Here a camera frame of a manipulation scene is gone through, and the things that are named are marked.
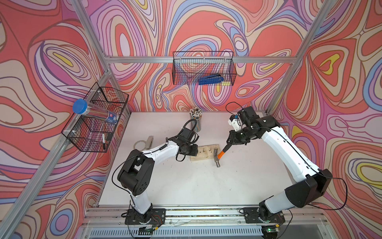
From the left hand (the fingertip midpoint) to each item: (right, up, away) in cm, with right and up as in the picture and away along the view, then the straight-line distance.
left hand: (197, 151), depth 91 cm
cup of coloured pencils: (-1, +24, +5) cm, 25 cm away
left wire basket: (-55, +12, -18) cm, 59 cm away
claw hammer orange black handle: (+11, -2, -7) cm, 13 cm away
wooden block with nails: (+5, -1, +2) cm, 6 cm away
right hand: (+16, +6, -15) cm, 23 cm away
